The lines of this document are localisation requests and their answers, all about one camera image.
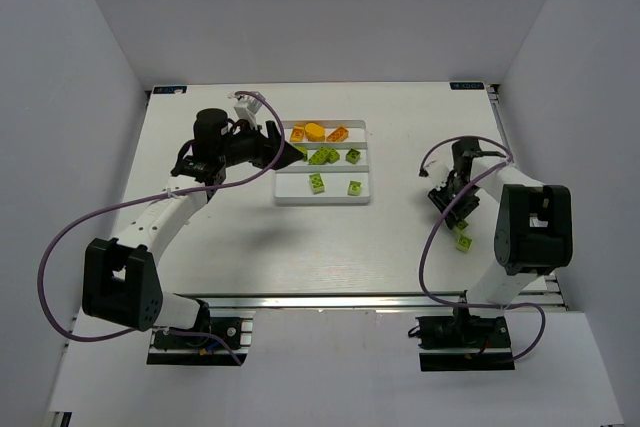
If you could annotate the yellow 2x4 lego brick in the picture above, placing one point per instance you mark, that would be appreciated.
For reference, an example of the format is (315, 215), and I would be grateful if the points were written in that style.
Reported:
(340, 134)

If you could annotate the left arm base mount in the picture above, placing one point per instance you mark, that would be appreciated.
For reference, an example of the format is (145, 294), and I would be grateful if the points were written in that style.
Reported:
(216, 340)

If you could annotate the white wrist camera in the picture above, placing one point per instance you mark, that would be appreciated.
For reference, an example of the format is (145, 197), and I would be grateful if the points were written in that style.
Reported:
(246, 107)
(435, 174)

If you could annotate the yellow rounded lego piece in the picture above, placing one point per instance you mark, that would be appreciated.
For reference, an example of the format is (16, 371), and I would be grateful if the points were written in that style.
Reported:
(314, 132)

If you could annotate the left blue corner label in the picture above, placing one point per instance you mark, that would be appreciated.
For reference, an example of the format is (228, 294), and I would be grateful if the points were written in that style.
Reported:
(169, 90)

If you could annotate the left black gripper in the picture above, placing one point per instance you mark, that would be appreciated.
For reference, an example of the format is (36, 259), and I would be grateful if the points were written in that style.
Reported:
(271, 144)

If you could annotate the pale green sloped lego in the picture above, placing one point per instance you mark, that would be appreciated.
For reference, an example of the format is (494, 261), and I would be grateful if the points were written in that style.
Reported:
(316, 183)

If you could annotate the pale green small lego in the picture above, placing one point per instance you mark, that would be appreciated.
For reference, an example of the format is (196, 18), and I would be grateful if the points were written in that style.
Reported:
(463, 243)

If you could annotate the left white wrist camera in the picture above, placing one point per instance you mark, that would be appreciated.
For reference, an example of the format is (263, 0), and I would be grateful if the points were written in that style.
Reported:
(246, 107)

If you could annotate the white divided sorting tray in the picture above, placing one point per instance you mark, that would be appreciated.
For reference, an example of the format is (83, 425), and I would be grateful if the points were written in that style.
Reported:
(346, 180)

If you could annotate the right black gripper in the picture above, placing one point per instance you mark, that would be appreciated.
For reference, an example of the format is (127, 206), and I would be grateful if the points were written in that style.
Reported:
(453, 202)

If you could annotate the lime 2x4 lego brick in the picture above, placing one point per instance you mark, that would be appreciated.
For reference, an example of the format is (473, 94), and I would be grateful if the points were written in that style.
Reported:
(324, 155)

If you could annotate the green 2x2 lego brick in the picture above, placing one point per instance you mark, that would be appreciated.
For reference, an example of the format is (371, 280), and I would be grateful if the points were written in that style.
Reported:
(353, 156)

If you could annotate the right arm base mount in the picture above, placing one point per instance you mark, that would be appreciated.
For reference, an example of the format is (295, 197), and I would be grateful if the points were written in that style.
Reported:
(461, 342)

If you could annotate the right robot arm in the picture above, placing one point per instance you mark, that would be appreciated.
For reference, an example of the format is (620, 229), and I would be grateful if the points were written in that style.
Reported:
(466, 219)

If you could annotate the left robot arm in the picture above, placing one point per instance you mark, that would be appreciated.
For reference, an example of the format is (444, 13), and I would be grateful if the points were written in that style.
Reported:
(121, 284)

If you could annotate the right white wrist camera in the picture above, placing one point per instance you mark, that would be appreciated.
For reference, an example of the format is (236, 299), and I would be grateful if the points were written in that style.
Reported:
(435, 174)

